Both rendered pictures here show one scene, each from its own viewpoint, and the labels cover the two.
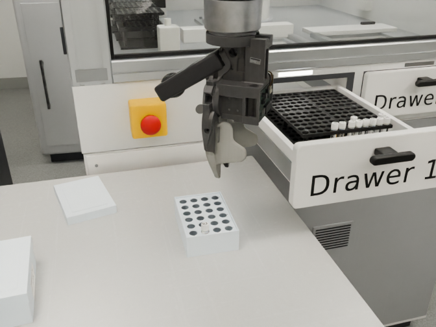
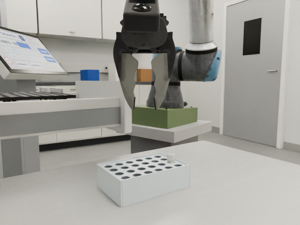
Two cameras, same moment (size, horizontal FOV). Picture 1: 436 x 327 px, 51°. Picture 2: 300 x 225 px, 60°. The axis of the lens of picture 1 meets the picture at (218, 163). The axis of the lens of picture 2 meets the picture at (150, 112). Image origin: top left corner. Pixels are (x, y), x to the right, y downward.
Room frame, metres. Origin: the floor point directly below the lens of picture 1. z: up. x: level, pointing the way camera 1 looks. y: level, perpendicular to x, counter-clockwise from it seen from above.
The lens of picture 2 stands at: (0.76, 0.40, 0.93)
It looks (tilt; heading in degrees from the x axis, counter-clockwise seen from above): 7 degrees down; 250
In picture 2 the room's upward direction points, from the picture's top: straight up
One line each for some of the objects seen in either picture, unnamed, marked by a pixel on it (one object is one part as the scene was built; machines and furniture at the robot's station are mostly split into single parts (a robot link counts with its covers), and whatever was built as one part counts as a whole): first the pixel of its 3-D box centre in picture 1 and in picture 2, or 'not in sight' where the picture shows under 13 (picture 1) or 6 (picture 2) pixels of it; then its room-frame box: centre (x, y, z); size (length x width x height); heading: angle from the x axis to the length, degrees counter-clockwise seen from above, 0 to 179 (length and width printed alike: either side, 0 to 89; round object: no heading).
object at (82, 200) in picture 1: (84, 198); not in sight; (0.73, 0.25, 0.77); 0.13 x 0.09 x 0.02; 28
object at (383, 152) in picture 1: (388, 154); not in sight; (0.63, -0.26, 0.91); 0.07 x 0.04 x 0.01; 105
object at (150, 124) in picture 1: (150, 124); not in sight; (0.83, 0.13, 0.88); 0.04 x 0.03 x 0.04; 105
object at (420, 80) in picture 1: (426, 81); not in sight; (1.02, -0.48, 0.91); 0.07 x 0.04 x 0.01; 105
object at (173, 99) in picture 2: not in sight; (165, 94); (0.34, -0.56, 0.87); 0.15 x 0.15 x 0.10
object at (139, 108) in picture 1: (148, 118); not in sight; (0.86, 0.14, 0.88); 0.07 x 0.05 x 0.07; 105
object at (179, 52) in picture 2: not in sight; (168, 64); (0.33, -0.56, 0.99); 0.13 x 0.12 x 0.14; 140
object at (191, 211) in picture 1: (204, 222); (143, 175); (0.63, 0.02, 0.78); 0.12 x 0.08 x 0.04; 13
